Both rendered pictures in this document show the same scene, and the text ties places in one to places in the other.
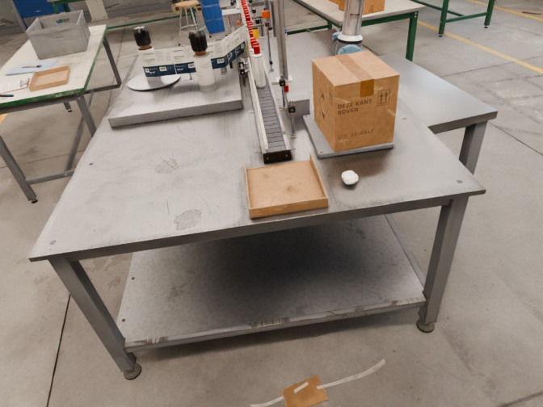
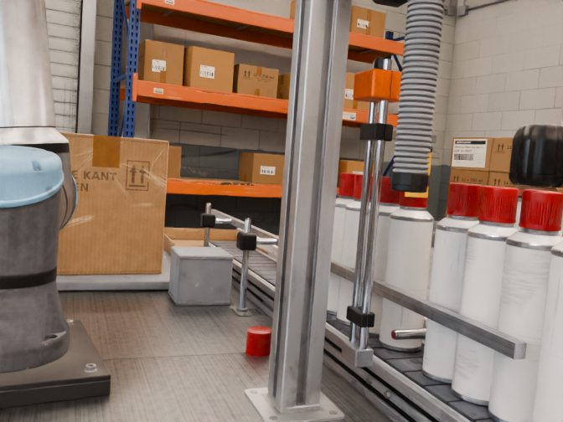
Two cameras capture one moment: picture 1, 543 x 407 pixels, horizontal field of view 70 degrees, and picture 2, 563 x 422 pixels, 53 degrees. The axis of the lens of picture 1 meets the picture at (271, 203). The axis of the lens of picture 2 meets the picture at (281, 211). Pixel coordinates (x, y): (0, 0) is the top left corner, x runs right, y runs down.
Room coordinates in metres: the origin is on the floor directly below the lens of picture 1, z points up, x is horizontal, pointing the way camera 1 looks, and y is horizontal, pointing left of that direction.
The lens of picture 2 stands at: (2.75, -0.38, 1.09)
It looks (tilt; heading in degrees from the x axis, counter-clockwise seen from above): 5 degrees down; 161
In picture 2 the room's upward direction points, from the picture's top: 4 degrees clockwise
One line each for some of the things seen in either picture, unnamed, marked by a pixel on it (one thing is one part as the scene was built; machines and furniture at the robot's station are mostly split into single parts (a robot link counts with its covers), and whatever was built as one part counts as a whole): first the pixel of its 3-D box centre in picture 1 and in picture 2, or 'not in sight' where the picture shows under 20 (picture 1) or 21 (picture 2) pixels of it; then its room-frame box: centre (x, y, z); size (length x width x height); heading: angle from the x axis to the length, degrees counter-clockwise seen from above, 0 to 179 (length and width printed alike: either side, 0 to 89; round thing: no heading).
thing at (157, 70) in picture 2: not in sight; (276, 144); (-2.04, 1.15, 1.26); 2.78 x 0.61 x 2.51; 100
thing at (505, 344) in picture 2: (269, 81); (286, 244); (1.85, -0.07, 0.96); 1.07 x 0.01 x 0.01; 2
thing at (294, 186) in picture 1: (283, 182); (209, 242); (1.14, -0.05, 0.85); 0.30 x 0.26 x 0.04; 2
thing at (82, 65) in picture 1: (72, 102); not in sight; (3.45, 1.66, 0.40); 1.90 x 0.75 x 0.80; 10
